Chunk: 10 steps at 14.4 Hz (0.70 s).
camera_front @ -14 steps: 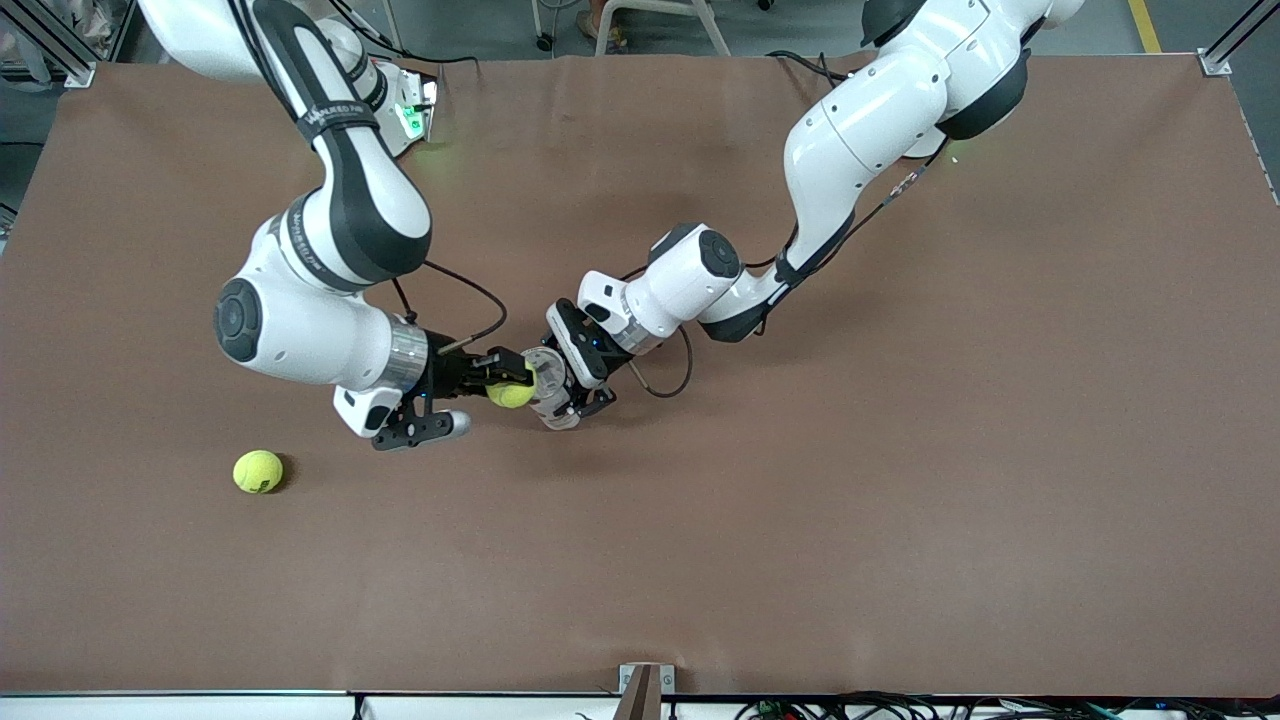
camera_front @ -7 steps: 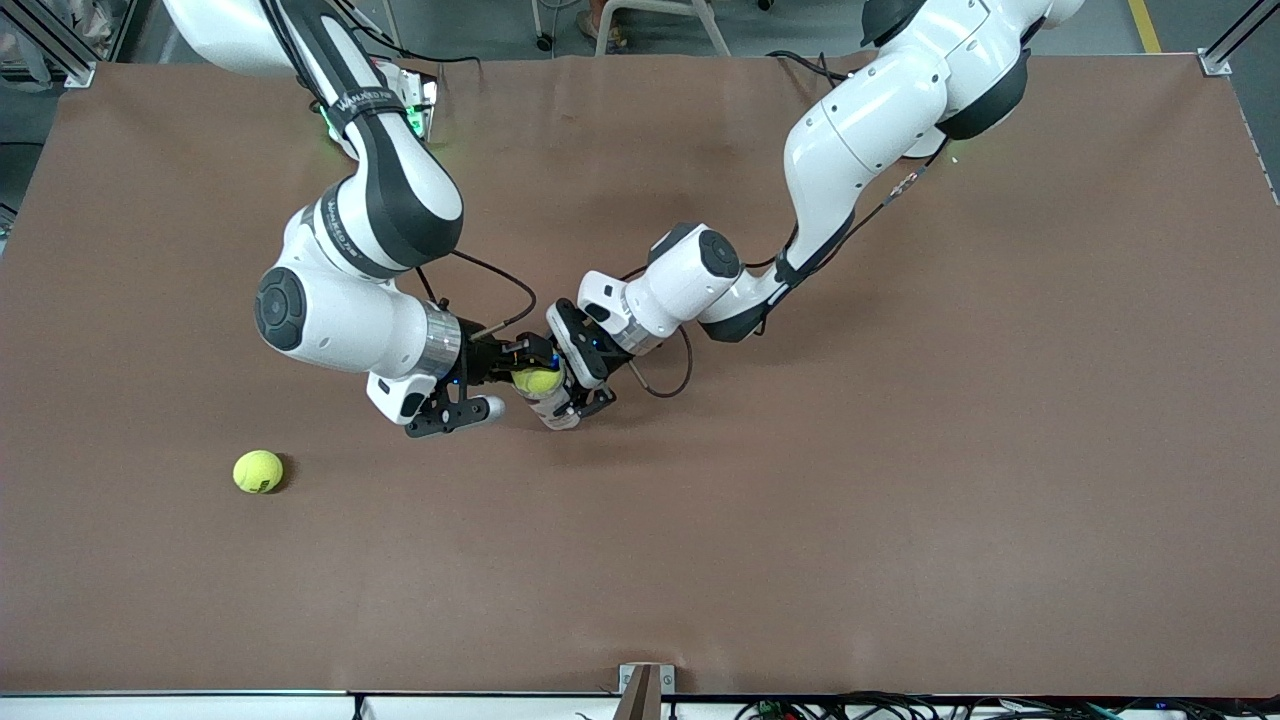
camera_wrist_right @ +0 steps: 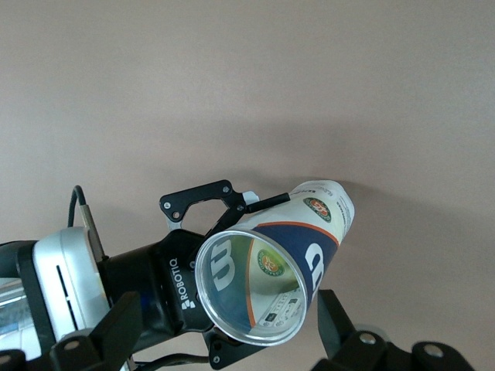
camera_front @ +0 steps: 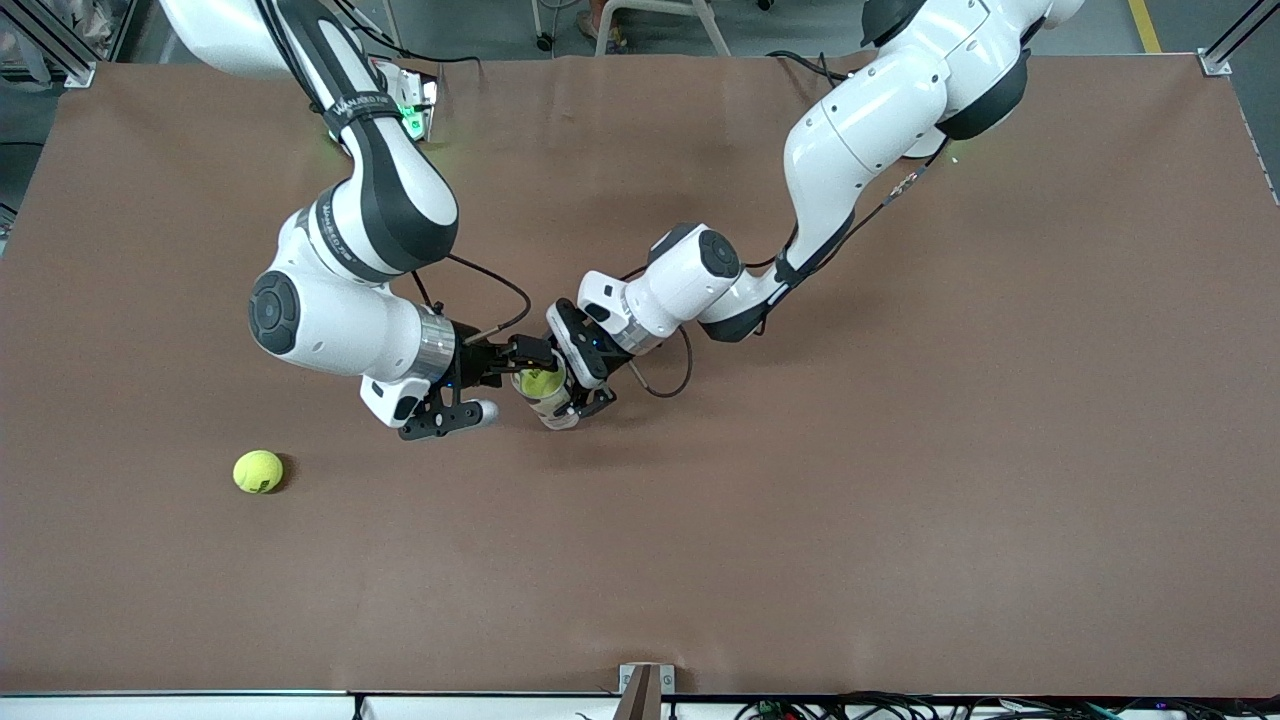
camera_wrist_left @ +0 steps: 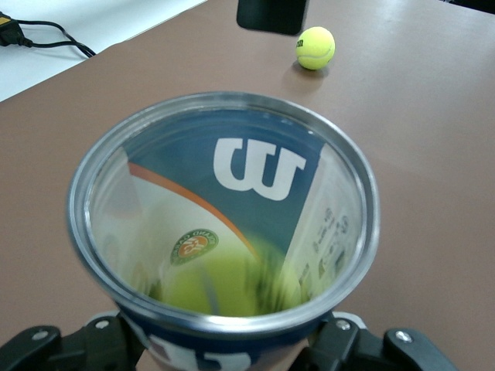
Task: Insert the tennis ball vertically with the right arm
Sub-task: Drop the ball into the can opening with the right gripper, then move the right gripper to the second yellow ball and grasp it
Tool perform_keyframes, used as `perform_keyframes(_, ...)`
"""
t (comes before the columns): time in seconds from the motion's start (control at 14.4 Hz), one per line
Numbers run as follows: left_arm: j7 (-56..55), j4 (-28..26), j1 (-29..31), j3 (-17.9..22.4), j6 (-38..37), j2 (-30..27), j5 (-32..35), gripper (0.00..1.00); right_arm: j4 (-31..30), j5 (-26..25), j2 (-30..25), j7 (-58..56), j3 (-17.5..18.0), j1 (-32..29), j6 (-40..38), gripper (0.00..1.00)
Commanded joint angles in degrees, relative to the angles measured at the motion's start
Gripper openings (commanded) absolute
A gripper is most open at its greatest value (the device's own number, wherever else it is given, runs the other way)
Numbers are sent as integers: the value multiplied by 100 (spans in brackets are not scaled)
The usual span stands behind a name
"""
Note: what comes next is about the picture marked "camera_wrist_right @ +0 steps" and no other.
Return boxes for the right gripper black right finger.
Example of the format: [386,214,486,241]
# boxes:
[312,289,476,371]

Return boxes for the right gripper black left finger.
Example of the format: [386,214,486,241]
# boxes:
[0,291,145,371]

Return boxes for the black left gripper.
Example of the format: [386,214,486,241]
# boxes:
[102,179,291,369]

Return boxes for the blue white tennis ball can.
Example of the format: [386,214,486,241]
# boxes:
[194,179,356,347]

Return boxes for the black cable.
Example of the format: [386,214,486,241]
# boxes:
[129,352,212,369]
[67,185,108,260]

